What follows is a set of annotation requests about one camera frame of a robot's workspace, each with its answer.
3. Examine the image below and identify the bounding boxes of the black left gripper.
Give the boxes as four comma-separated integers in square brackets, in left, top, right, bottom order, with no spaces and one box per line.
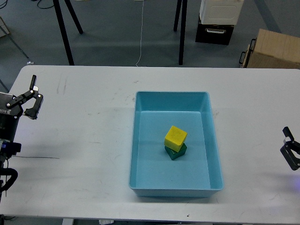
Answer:
[0,75,45,143]

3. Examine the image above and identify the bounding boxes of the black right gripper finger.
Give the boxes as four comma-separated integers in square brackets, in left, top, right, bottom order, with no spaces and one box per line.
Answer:
[280,127,300,171]

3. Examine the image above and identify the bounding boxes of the green cube block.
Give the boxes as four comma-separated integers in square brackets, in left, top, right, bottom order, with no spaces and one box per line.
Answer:
[165,144,187,160]

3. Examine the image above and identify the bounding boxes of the yellow cube block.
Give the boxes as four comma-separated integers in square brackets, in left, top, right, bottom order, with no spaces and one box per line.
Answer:
[164,126,188,152]

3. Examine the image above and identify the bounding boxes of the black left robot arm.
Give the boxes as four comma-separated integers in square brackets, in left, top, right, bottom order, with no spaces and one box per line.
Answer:
[0,75,43,193]

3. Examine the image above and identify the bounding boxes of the brown cardboard box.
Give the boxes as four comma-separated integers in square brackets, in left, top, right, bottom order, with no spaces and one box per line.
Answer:
[246,29,300,69]

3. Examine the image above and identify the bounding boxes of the black storage box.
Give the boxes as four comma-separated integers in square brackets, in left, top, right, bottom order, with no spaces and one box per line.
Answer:
[195,19,234,45]

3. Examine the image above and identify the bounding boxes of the white storage box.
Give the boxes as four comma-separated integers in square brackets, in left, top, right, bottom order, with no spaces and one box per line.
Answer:
[199,0,244,25]

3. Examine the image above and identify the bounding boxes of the black left stand legs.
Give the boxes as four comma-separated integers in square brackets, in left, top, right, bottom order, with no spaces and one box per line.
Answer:
[52,0,84,66]

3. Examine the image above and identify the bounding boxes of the black stand legs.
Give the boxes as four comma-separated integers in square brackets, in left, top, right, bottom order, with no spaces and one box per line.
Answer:
[52,0,84,66]
[173,0,188,66]

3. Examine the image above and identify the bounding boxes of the light blue plastic bin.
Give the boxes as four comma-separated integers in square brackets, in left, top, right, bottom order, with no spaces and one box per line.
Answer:
[129,91,224,197]

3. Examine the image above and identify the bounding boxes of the black right stand legs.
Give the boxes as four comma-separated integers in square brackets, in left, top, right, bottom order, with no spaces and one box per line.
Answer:
[173,0,188,66]

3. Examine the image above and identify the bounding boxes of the grey chair frame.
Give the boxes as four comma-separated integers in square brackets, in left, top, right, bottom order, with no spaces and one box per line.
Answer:
[0,18,29,93]

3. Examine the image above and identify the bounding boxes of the black metal cart handle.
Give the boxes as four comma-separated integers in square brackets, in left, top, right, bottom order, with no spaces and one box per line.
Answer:
[239,38,256,68]

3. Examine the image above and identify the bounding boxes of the white cable on floor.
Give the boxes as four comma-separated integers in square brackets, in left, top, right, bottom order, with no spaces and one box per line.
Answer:
[135,0,144,67]

